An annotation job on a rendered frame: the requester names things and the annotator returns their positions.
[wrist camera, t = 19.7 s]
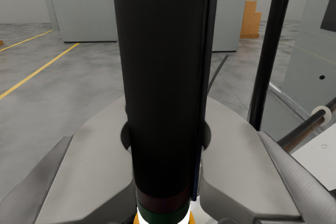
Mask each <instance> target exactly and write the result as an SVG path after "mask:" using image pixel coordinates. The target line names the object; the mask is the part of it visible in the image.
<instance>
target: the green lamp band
mask: <svg viewBox="0 0 336 224"><path fill-rule="evenodd" d="M136 202H137V209H138V211H139V213H140V215H141V217H142V218H143V219H144V220H145V221H146V222H148V223H149V224H177V223H179V222H180V221H181V220H182V219H184V217H185V216H186V215H187V213H188V211H189V209H190V204H191V193H190V196H189V199H188V201H187V202H186V204H185V205H184V206H183V207H182V208H180V209H179V210H177V211H175V212H172V213H167V214H159V213H154V212H151V211H149V210H147V209H146V208H144V207H143V206H142V205H141V204H140V202H139V200H138V198H137V196H136Z"/></svg>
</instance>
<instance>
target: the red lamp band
mask: <svg viewBox="0 0 336 224"><path fill-rule="evenodd" d="M192 178H193V173H192V177H191V181H190V183H189V185H188V187H187V188H186V189H185V190H184V191H183V192H181V193H180V194H178V195H175V196H172V197H168V198H157V197H152V196H149V195H147V194H145V193H144V192H142V191H141V190H140V189H139V187H138V186H137V184H136V182H135V193H136V196H137V199H138V200H139V202H140V203H141V204H142V205H143V206H144V207H145V208H147V209H149V210H151V211H154V212H158V213H168V212H172V211H175V210H177V209H179V208H180V207H182V206H183V205H184V204H185V203H186V202H187V200H188V199H189V197H190V195H191V190H192Z"/></svg>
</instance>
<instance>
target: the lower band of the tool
mask: <svg viewBox="0 0 336 224"><path fill-rule="evenodd" d="M133 224H139V215H138V212H137V214H136V216H135V218H134V222H133ZM189 224H195V219H194V216H193V214H192V212H191V210H190V211H189Z"/></svg>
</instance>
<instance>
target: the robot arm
mask: <svg viewBox="0 0 336 224"><path fill-rule="evenodd" d="M130 145H131V142H130V134H129V125H128V117H127V108H126V99H125V95H124V96H122V97H120V98H119V99H117V100H116V101H114V102H113V103H111V104H110V105H108V106H107V107H105V108H104V109H102V110H101V111H99V112H98V113H96V114H95V115H93V116H92V117H91V118H90V119H88V120H87V121H86V122H85V123H84V124H83V125H82V126H81V127H80V128H79V129H78V130H77V131H76V132H75V133H74V134H73V135H72V136H64V137H63V138H62V139H61V140H60V141H59V142H58V143H57V144H56V145H55V146H54V147H53V148H52V149H51V150H50V151H49V152H48V153H47V154H46V155H45V156H44V158H43V159H42V160H41V161H40V162H39V163H38V164H37V165H36V166H35V167H34V168H33V169H32V170H31V171H30V172H29V173H28V174H27V175H26V176H25V177H24V178H23V179H22V180H21V181H20V182H19V183H18V184H17V185H16V186H15V187H14V188H13V189H12V190H11V191H10V192H9V193H8V194H7V195H6V197H5V198H4V199H3V200H2V201H1V202H0V224H121V223H123V222H124V221H125V220H126V219H127V218H128V217H130V216H131V215H132V214H133V213H134V211H135V209H136V185H135V177H134V168H133V160H132V155H131V154H130V153H129V152H128V151H127V150H128V148H129V147H130ZM202 146H203V147H204V149H205V151H204V152H203V153H202V158H201V168H200V178H199V202H200V206H201V208H202V210H203V211H204V212H205V213H207V214H208V215H209V216H211V217H212V218H213V219H215V220H216V221H217V222H218V223H217V224H336V198H335V197H334V196H333V195H332V193H331V192H330V191H329V190H328V189H327V188H326V187H325V186H324V185H323V184H322V183H321V182H320V181H319V180H318V179H317V178H315V177H314V176H313V175H312V174H311V173H310V172H309V171H308V170H307V169H306V168H305V167H303V166H302V165H301V164H300V163H299V162H298V161H297V160H296V159H295V158H294V157H292V156H291V155H290V154H289V153H288V152H287V151H286V150H285V149H284V148H283V147H281V146H280V145H279V144H278V143H277V142H276V141H275V140H274V139H273V138H272V137H271V136H269V135H268V134H267V133H266V132H265V131H257V130H256V129H255V128H254V127H253V126H252V125H251V124H250V123H249V122H247V121H246V120H245V119H244V118H243V117H241V116H240V115H239V114H237V113H236V112H234V111H233V110H231V109H229V108H228V107H226V106H224V105H223V104H221V103H219V102H217V101H216V100H214V99H212V98H211V97H209V96H207V102H206V111H205V121H204V131H203V140H202Z"/></svg>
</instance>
